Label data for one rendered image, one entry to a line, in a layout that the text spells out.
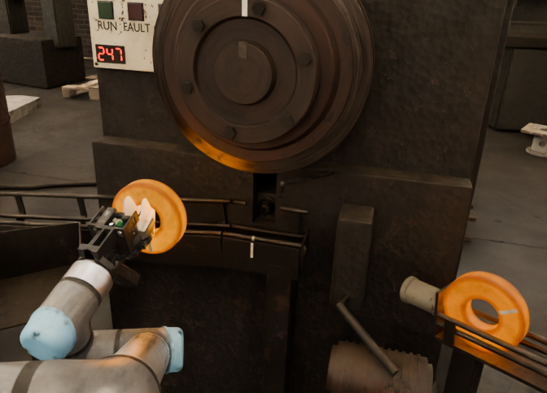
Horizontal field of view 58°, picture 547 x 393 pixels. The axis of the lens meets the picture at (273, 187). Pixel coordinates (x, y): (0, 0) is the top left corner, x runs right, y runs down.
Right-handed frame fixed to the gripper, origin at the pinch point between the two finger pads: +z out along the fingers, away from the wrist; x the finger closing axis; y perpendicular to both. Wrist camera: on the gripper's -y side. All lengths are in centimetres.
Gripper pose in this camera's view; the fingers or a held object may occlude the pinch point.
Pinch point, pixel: (148, 208)
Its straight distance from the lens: 103.8
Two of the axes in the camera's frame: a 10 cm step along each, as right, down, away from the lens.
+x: -9.7, -1.1, 2.3
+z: 2.5, -6.0, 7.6
